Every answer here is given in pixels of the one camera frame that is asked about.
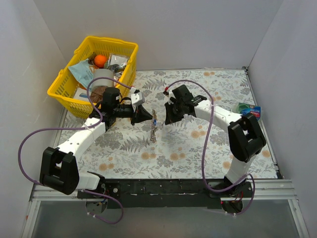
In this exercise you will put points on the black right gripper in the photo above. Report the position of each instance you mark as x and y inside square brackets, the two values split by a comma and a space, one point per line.
[175, 111]

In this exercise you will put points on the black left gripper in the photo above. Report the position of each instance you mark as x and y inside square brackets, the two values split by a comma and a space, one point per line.
[135, 115]

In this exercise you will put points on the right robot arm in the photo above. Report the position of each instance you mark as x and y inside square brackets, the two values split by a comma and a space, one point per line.
[246, 139]

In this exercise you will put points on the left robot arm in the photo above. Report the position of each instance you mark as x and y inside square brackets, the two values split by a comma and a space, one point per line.
[59, 169]

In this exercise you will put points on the floral table mat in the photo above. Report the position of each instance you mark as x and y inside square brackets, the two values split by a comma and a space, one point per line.
[188, 149]

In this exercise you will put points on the brown round object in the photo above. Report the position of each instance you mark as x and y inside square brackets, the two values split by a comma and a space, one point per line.
[97, 94]

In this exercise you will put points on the silver foil packet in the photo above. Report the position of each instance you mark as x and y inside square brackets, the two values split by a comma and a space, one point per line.
[116, 63]

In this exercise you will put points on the grey tape roll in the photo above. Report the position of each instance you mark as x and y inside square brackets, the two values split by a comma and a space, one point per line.
[102, 77]

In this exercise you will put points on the white box in basket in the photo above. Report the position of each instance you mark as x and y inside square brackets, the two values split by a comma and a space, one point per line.
[81, 94]

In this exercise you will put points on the orange ball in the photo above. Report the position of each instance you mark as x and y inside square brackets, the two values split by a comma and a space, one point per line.
[100, 61]

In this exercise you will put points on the light blue pouch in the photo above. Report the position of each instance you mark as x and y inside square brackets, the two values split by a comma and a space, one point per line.
[81, 72]

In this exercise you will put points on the blue red small box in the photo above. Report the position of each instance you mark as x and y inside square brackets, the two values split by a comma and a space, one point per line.
[243, 109]

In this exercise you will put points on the yellow plastic basket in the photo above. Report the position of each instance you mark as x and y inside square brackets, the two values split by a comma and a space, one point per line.
[66, 85]

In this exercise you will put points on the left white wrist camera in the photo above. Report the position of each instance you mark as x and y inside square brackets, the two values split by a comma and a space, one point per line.
[137, 97]

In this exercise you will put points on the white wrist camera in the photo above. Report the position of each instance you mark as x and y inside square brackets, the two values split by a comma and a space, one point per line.
[169, 94]
[137, 97]

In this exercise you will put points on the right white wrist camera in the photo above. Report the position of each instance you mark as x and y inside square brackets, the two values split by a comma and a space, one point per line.
[169, 94]

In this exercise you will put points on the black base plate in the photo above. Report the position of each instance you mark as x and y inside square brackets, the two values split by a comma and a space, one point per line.
[157, 193]

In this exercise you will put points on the aluminium frame rail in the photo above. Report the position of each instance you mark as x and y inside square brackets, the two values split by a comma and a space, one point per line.
[263, 189]

